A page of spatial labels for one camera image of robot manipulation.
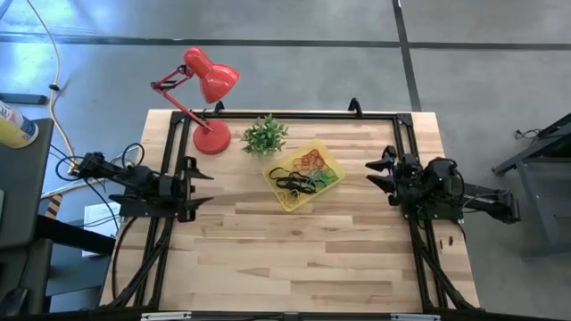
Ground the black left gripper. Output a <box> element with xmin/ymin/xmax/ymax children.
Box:
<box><xmin>158</xmin><ymin>155</ymin><xmax>215</xmax><ymax>223</ymax></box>

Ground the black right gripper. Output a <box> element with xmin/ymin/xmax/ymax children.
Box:
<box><xmin>365</xmin><ymin>145</ymin><xmax>425</xmax><ymax>207</ymax></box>

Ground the red rubber band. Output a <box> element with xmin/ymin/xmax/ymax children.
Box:
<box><xmin>298</xmin><ymin>149</ymin><xmax>327</xmax><ymax>169</ymax></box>
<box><xmin>310</xmin><ymin>153</ymin><xmax>332</xmax><ymax>175</ymax></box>
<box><xmin>292</xmin><ymin>153</ymin><xmax>316</xmax><ymax>176</ymax></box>

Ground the black rubber band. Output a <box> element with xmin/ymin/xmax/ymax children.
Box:
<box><xmin>280</xmin><ymin>173</ymin><xmax>319</xmax><ymax>196</ymax></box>
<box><xmin>267</xmin><ymin>166</ymin><xmax>313</xmax><ymax>196</ymax></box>

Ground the yellow rubber band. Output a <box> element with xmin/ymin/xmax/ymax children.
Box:
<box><xmin>278</xmin><ymin>190</ymin><xmax>313</xmax><ymax>210</ymax></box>
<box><xmin>274</xmin><ymin>189</ymin><xmax>309</xmax><ymax>211</ymax></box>

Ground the yellow translucent plastic bin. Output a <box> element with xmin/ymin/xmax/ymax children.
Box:
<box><xmin>261</xmin><ymin>137</ymin><xmax>347</xmax><ymax>213</ymax></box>

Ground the green potted plant white pot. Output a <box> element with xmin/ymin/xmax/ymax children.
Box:
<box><xmin>240</xmin><ymin>113</ymin><xmax>290</xmax><ymax>158</ymax></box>

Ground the white paper sheet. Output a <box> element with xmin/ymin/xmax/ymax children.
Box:
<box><xmin>82</xmin><ymin>201</ymin><xmax>122</xmax><ymax>259</ymax></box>

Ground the red desk lamp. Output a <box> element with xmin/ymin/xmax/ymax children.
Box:
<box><xmin>150</xmin><ymin>46</ymin><xmax>241</xmax><ymax>156</ymax></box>

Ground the black floor beam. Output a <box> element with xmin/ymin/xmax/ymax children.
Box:
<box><xmin>34</xmin><ymin>213</ymin><xmax>117</xmax><ymax>258</ymax></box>

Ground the orange black striped marker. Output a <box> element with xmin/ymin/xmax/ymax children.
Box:
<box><xmin>44</xmin><ymin>193</ymin><xmax>63</xmax><ymax>219</ymax></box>

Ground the dark grey metal table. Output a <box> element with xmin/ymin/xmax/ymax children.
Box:
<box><xmin>492</xmin><ymin>111</ymin><xmax>571</xmax><ymax>259</ymax></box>

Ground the black side desk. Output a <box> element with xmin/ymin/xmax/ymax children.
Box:
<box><xmin>0</xmin><ymin>118</ymin><xmax>55</xmax><ymax>251</ymax></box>

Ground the yellow wipes canister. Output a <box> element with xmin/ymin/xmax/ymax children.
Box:
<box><xmin>0</xmin><ymin>100</ymin><xmax>40</xmax><ymax>150</ymax></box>

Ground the black flat device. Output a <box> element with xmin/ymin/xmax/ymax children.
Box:
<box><xmin>0</xmin><ymin>92</ymin><xmax>49</xmax><ymax>106</ymax></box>

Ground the black aluminium table frame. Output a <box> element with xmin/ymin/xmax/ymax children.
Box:
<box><xmin>100</xmin><ymin>97</ymin><xmax>481</xmax><ymax>313</ymax></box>

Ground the white floor cable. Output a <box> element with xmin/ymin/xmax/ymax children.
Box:
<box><xmin>40</xmin><ymin>151</ymin><xmax>135</xmax><ymax>200</ymax></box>

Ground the silver bracket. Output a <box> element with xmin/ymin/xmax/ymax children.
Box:
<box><xmin>140</xmin><ymin>311</ymin><xmax>193</xmax><ymax>321</ymax></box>
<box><xmin>390</xmin><ymin>313</ymin><xmax>442</xmax><ymax>321</ymax></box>

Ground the black cable bundle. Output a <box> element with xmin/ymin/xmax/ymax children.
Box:
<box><xmin>513</xmin><ymin>128</ymin><xmax>543</xmax><ymax>143</ymax></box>

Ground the yellow floor cable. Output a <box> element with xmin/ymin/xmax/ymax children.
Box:
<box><xmin>25</xmin><ymin>0</ymin><xmax>79</xmax><ymax>175</ymax></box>

